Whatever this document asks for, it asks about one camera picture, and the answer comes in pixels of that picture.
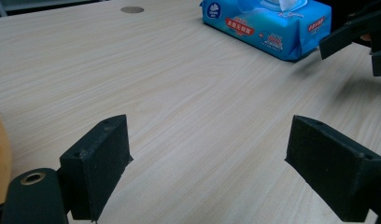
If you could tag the orange round fruit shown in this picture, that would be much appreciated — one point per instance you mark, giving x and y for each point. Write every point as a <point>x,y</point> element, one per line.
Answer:
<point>0,155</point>

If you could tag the blue wet wipes pack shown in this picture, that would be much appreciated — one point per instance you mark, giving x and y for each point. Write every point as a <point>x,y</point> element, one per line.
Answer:
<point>272,28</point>

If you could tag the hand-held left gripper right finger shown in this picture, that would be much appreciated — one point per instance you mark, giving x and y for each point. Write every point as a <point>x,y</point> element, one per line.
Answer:
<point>331,168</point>

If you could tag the white wet wipe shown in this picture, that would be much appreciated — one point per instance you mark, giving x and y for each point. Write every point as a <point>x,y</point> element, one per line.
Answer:
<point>288,3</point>

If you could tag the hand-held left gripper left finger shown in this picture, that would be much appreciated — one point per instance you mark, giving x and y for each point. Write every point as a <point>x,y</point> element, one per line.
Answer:
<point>95,168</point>

